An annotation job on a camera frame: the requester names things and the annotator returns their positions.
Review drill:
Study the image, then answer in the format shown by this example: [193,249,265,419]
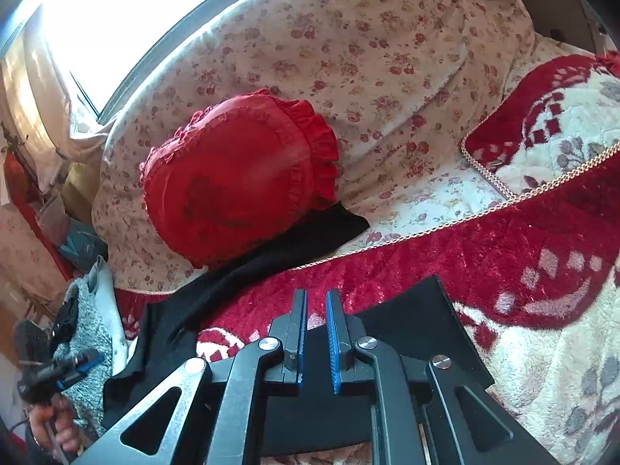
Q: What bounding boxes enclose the black garment on fleece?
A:
[50,297,79,348]

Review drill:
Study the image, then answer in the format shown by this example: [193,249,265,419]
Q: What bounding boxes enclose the red ruffled heart pillow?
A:
[140,89,338,269]

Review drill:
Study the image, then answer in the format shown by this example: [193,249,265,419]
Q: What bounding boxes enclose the black knit pants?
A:
[103,205,492,464]

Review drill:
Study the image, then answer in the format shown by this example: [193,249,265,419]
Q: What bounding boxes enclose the floral beige quilt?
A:
[91,0,539,293]

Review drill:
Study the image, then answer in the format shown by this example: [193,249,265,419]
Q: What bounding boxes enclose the person's left hand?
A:
[28,394,82,455]

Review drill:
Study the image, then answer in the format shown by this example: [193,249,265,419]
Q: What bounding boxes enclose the grey fleece garment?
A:
[50,279,111,441]

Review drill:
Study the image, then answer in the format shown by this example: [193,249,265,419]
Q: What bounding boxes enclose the white cloth under fleece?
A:
[87,256,129,375]

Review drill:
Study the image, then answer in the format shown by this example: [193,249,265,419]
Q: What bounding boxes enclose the red and cream plush blanket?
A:
[113,52,620,465]

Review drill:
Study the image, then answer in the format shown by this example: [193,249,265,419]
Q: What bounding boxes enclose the beige curtain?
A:
[1,9,112,193]

